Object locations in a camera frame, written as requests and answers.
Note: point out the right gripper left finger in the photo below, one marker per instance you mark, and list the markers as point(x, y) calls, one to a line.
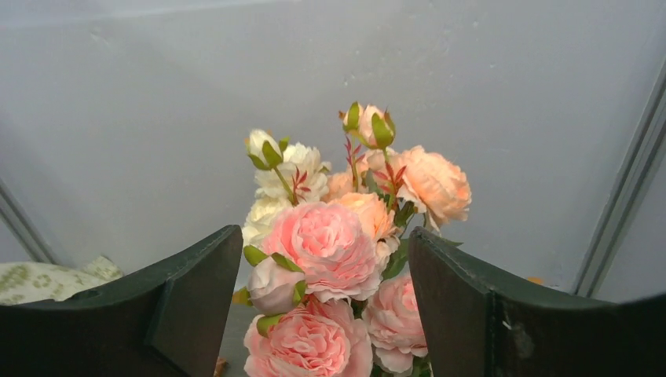
point(167, 319)

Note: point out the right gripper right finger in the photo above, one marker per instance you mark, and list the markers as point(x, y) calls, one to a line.
point(480, 320)

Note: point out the pink flower bouquet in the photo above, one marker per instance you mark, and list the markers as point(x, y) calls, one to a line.
point(327, 304)

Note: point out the cream white rose stem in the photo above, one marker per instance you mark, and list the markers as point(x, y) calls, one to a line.
point(286, 175)

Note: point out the cream printed cloth bag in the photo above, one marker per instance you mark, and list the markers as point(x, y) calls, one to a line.
point(24, 282)

